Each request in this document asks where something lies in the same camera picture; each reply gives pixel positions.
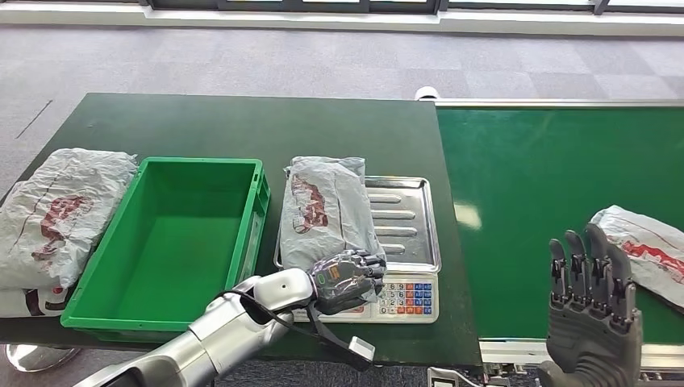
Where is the green plastic crate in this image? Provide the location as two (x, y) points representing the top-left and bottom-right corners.
(60, 156), (271, 343)

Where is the black left camera cable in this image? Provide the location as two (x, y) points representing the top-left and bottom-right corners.
(213, 289), (327, 343)

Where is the grey parcel bag red print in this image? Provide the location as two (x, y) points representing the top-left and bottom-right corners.
(279, 156), (387, 273)

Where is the chrome round stand base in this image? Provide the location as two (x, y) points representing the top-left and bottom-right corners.
(5, 344), (81, 373)

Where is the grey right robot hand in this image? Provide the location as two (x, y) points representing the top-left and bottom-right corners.
(536, 223), (644, 387)

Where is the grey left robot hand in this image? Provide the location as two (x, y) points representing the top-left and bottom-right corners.
(310, 249), (387, 316)

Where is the white window sill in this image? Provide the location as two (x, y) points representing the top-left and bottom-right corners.
(0, 0), (684, 37)

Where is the white device under conveyor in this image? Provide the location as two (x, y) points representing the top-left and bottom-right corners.
(427, 367), (461, 387)

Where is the white parcel bag red print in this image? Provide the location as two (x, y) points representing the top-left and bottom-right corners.
(0, 148), (139, 290)

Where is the white parcel bag red stripe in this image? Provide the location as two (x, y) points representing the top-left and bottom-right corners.
(589, 205), (684, 311)

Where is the white parcel bag dark print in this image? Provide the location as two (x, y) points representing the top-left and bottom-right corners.
(0, 285), (76, 318)

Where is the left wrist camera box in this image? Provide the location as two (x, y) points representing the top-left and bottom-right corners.
(307, 304), (377, 372)

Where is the green conveyor belt aluminium frame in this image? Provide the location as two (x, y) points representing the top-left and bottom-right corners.
(435, 98), (684, 375)

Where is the dark window frame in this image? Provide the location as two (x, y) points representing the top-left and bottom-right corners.
(141, 0), (684, 15)

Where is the electronic scale with steel tray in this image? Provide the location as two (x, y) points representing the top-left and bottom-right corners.
(273, 176), (443, 325)

